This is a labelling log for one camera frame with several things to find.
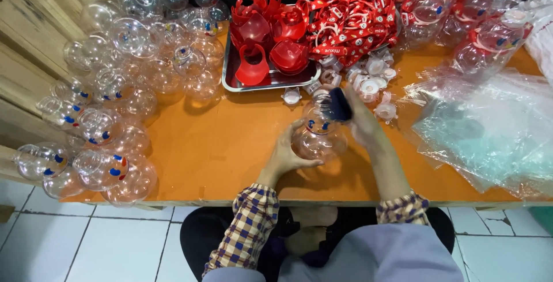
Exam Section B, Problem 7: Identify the person's left hand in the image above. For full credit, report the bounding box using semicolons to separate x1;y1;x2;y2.
264;118;325;179

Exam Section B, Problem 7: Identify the person's right hand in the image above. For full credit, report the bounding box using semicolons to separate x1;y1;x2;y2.
343;84;388;151

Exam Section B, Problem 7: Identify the dark blue pad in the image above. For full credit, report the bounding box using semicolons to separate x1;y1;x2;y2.
331;87;353;123

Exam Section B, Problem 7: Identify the clear snowman bottle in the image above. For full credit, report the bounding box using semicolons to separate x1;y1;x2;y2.
291;85;349;164

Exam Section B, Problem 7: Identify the heap of white bottle caps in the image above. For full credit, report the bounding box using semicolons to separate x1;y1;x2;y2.
281;51;399;125

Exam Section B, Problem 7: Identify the metal tray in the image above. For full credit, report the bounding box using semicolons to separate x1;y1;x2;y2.
221;5;322;93

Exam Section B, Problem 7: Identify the heap of red plastic hats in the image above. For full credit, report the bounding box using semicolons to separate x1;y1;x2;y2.
229;0;313;87

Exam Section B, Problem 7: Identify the person's foot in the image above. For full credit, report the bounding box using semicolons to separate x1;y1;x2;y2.
289;206;339;229
283;227;330;258

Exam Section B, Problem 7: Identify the stack of clear plastic bags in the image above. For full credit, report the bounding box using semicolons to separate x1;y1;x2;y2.
399;68;553;200

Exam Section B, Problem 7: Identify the person's grey clothing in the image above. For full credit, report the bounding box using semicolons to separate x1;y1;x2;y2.
202;223;465;282

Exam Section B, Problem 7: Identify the white plastic bag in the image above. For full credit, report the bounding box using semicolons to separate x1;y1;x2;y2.
520;0;553;85

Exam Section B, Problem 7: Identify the black stool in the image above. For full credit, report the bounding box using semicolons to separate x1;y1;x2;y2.
179;206;457;282

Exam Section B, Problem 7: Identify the green bin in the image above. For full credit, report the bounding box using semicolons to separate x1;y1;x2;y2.
528;206;553;236

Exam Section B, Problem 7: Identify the pile of clear empty bottles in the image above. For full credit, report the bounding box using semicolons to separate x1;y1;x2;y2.
13;0;232;208

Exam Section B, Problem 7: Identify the wooden pallet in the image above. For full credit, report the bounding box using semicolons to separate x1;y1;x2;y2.
0;0;130;185

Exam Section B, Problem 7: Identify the heap of red printed lanyards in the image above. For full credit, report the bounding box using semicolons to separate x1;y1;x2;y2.
308;0;411;67

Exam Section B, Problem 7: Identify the bagged bottle with red strap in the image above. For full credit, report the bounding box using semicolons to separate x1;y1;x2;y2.
399;0;455;50
437;0;507;49
451;7;535;77

